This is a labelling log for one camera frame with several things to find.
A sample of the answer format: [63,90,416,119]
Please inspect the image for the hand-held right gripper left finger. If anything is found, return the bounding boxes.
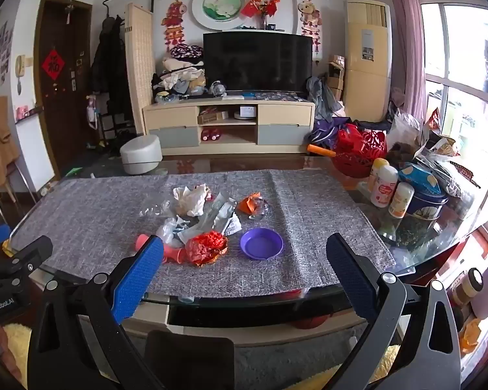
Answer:
[26,236,164,390]

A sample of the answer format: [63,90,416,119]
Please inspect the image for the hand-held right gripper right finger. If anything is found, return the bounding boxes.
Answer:
[326,233,460,390]

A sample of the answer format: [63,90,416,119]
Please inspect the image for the clear plastic wrapper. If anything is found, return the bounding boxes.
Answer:
[140,201,175,222]

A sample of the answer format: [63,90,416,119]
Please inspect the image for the dark grey trash bin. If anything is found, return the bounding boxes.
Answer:
[145,329,235,390]

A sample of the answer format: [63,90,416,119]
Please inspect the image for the orange paper wrapper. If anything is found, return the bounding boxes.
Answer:
[237,193,265,216]

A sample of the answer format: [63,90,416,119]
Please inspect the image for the pink plastic piece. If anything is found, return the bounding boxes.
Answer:
[136,233,188,263]

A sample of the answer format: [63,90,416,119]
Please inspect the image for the yellow fluffy blanket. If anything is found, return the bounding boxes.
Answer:
[0,323,401,390]

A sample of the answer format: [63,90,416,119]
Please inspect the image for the light blue wrapper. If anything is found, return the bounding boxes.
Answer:
[156,215,200,246]

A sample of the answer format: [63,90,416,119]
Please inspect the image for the brown basketball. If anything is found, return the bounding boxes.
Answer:
[295,313,332,330]

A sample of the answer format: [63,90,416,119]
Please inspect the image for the red crumpled foil wrapper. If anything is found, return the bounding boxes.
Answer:
[185,231,229,267]

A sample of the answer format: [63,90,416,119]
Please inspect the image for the grey woven table mat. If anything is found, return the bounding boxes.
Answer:
[10,169,396,297]

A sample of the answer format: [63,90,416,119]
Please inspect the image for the white bottle orange label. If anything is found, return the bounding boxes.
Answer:
[388,181,414,219]

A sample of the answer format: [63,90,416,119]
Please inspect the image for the white bottle yellow cap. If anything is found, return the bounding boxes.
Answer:
[370,158,399,209]

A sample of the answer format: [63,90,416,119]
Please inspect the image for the white crumpled tissue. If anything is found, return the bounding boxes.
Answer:
[173,184,210,217]

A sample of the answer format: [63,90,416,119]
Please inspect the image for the purple plastic plate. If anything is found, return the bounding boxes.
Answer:
[240,227,284,261]

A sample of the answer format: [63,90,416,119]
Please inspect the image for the blue round tin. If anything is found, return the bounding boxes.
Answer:
[407,187,449,222]

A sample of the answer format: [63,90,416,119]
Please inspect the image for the silver sachet wrapper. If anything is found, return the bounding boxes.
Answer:
[199,197,242,236]

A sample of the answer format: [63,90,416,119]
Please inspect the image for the red plastic basket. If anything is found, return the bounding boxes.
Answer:
[331,124,388,178]

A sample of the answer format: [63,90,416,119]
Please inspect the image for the blue tissue pack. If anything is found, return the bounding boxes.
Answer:
[398,162,440,196]

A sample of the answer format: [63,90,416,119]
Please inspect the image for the white table lower shelf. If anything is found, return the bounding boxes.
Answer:
[122,305,375,348]

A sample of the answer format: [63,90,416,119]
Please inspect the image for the white round stool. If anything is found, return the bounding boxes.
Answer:
[120,135,163,175]

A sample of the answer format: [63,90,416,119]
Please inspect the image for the orange plastic stick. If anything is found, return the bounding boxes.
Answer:
[307,144,336,158]

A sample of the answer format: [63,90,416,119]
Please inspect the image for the brown wooden door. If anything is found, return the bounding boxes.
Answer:
[36,0,94,177]

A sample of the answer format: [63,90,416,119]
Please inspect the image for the pile of snack bags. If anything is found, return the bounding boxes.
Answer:
[386,108,486,198]

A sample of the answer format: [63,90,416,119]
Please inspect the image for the beige television cabinet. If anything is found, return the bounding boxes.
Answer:
[142,97,316,156]

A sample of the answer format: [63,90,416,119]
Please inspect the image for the red diamond door decoration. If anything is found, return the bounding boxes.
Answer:
[41,48,66,82]

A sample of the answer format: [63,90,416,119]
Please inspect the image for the cardboard boxes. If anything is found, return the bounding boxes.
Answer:
[327,55,347,102]

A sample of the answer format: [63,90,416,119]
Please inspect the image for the pile of clothes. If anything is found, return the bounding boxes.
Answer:
[152,45,207,102]

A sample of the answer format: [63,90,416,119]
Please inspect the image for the black coats on rack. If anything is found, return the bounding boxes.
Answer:
[90,15,135,131]

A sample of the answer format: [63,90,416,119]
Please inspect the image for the beige folding screen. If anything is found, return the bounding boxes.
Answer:
[124,3,157,136]

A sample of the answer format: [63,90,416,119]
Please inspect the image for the pink curtain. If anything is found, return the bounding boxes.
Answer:
[384,0,427,123]

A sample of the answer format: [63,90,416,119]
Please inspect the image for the black television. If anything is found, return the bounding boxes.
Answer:
[202,31,313,94]

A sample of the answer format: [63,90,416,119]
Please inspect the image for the red fish hanging decoration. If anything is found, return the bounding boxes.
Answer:
[160,0,188,53]

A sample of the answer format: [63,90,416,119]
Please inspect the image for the dog hanging decoration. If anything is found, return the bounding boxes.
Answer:
[297,0,323,55]

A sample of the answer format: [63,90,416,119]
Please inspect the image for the round wall painting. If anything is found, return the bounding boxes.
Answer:
[192,0,247,31]

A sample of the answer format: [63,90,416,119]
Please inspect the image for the red flower wall decoration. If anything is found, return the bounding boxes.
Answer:
[240,0,281,19]

